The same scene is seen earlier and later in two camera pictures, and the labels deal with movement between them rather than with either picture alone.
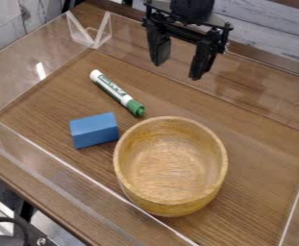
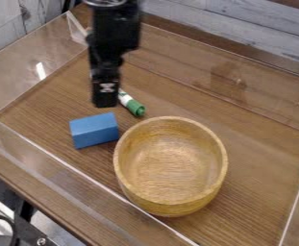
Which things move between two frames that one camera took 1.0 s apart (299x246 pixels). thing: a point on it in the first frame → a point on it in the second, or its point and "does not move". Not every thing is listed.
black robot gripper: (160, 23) → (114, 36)
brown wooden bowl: (169, 164) does not move
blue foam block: (93, 131) does not move
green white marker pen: (116, 92) does not move
